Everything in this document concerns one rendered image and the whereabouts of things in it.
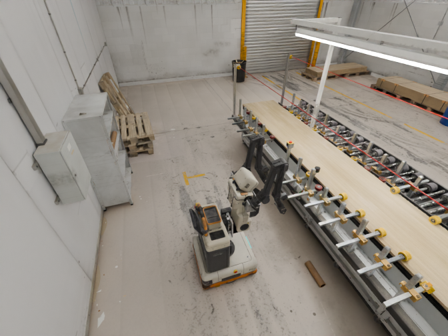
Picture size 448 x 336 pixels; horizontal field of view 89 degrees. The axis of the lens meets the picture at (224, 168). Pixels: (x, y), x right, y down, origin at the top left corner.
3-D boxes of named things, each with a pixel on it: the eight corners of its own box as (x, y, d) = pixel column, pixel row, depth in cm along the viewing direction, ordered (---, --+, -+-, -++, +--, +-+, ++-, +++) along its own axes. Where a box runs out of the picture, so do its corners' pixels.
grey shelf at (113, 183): (103, 211, 361) (60, 121, 267) (108, 177, 429) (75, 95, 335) (133, 205, 372) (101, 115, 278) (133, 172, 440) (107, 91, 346)
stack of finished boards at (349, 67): (366, 71, 936) (368, 66, 926) (317, 77, 873) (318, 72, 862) (352, 66, 993) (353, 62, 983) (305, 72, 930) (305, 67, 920)
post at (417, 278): (390, 307, 189) (420, 278, 160) (387, 303, 192) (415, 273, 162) (393, 305, 190) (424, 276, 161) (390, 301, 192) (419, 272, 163)
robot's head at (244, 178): (239, 189, 211) (249, 178, 206) (231, 175, 227) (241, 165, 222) (249, 195, 219) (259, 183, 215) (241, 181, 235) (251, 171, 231)
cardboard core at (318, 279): (321, 285, 261) (305, 261, 283) (319, 288, 266) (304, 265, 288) (326, 283, 263) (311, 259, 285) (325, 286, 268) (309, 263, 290)
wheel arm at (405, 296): (385, 308, 164) (387, 306, 162) (381, 304, 166) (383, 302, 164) (423, 291, 173) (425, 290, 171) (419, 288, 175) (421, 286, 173)
